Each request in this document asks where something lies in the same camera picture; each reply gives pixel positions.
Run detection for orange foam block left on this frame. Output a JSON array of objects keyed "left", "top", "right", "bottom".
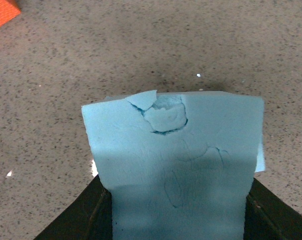
[{"left": 0, "top": 0, "right": 21, "bottom": 27}]

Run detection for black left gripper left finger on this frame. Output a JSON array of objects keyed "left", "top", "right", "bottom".
[{"left": 35, "top": 176, "right": 113, "bottom": 240}]

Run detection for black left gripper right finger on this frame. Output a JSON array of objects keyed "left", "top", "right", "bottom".
[{"left": 243, "top": 179, "right": 302, "bottom": 240}]

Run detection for light blue foam block notched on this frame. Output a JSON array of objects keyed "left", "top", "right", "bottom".
[{"left": 81, "top": 90, "right": 264, "bottom": 240}]

